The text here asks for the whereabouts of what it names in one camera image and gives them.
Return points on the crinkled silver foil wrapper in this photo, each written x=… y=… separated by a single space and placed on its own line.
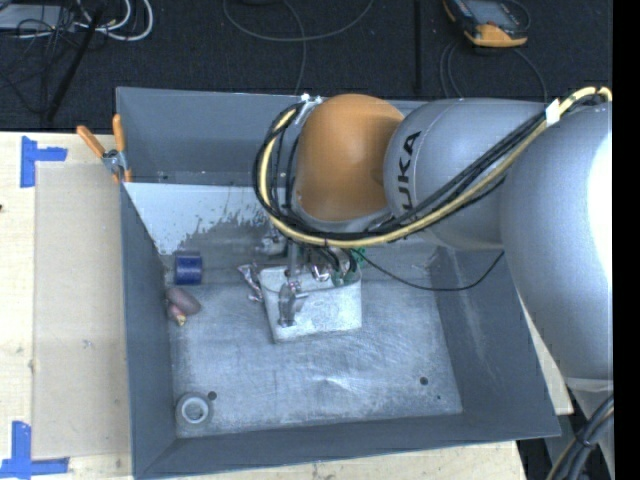
x=251 y=283

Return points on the brown toy with yellow tip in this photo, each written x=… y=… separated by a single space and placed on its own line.
x=181 y=304

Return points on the blue cylinder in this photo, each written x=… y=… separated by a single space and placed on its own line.
x=187 y=268

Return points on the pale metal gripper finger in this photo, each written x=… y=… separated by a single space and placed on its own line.
x=284 y=310
x=294 y=303

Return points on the grey metal bin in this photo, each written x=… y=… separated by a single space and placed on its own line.
x=325 y=383

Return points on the pale cardboard board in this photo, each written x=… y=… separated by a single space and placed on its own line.
x=75 y=318

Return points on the pale grey flat box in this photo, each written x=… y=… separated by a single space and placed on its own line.
x=330 y=313

